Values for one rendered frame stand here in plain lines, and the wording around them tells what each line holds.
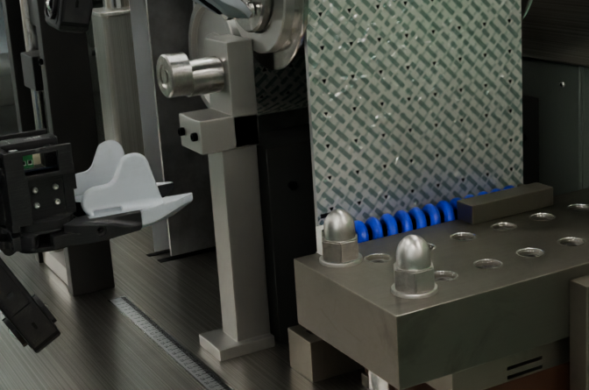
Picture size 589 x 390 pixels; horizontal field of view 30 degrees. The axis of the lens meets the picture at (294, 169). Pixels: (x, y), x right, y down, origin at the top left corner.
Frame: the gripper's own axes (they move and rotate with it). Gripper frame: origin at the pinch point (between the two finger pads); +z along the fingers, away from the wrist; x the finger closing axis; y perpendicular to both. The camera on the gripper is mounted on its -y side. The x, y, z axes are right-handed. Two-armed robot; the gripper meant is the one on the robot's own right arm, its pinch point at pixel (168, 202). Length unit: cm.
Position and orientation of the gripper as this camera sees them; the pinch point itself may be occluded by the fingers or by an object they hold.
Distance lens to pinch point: 92.5
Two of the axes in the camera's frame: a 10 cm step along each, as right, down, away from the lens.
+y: -0.6, -9.7, -2.5
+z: 8.8, -1.7, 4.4
